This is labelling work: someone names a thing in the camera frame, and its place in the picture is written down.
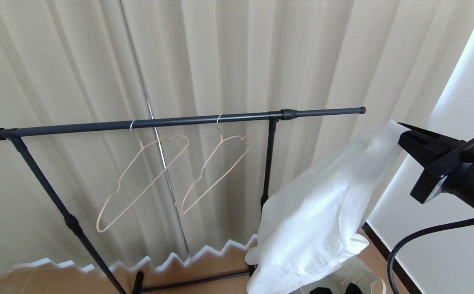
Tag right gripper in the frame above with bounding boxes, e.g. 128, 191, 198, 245
398, 122, 474, 227

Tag white printed garment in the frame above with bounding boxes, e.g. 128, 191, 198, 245
245, 120, 410, 294

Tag pink clothes hanger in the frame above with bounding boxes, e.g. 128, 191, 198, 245
96, 122, 190, 233
180, 116, 255, 215

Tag white laundry basket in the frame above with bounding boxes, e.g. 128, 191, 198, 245
298, 255, 387, 294

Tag black clothes rack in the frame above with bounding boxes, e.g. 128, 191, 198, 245
0, 107, 366, 294

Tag black garment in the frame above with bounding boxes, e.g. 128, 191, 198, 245
310, 282, 364, 294

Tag beige curtain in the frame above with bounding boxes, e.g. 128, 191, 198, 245
0, 0, 474, 275

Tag black cable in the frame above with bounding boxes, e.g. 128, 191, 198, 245
387, 212, 474, 294

